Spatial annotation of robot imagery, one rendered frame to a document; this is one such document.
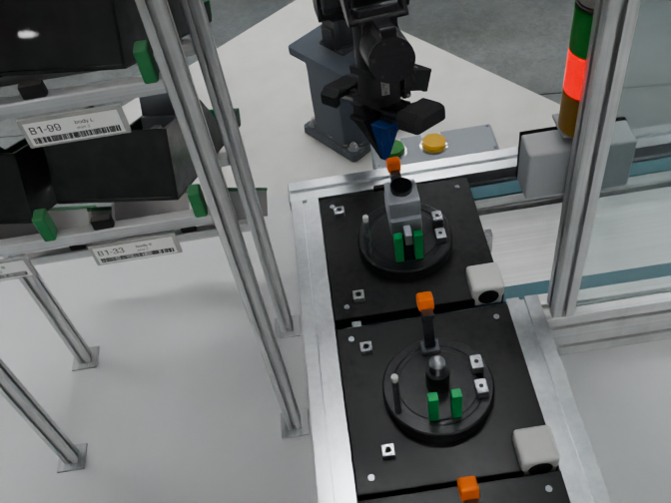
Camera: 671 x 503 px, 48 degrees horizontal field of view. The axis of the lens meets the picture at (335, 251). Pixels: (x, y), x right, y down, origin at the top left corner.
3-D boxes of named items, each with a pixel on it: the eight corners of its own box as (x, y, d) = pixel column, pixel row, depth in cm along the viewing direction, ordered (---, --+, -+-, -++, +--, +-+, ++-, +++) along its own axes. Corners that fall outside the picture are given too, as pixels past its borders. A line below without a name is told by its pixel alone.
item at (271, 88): (315, -1, 185) (313, -11, 183) (643, 156, 137) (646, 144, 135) (74, 149, 158) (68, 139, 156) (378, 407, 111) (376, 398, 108)
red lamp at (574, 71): (556, 77, 80) (561, 37, 76) (603, 69, 80) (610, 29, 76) (571, 106, 77) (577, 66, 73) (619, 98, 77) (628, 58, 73)
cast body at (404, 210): (384, 205, 110) (381, 171, 105) (414, 201, 110) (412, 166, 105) (393, 248, 105) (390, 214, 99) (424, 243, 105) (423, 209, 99)
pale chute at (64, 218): (94, 233, 119) (93, 205, 119) (174, 231, 117) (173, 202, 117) (-9, 247, 91) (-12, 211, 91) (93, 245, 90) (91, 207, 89)
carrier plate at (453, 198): (321, 208, 122) (319, 199, 120) (466, 185, 121) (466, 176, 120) (335, 328, 106) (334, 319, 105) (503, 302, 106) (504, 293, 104)
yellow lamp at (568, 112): (551, 113, 84) (556, 77, 80) (596, 106, 84) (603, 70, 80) (565, 143, 81) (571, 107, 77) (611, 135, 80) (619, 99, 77)
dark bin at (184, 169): (148, 130, 102) (138, 75, 99) (241, 125, 101) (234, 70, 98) (57, 204, 77) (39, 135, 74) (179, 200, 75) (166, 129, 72)
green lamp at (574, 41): (561, 36, 76) (567, -7, 73) (610, 28, 76) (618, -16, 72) (577, 65, 73) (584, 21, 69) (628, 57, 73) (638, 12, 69)
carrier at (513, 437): (336, 337, 105) (326, 282, 96) (506, 310, 105) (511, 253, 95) (358, 504, 89) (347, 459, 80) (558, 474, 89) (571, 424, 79)
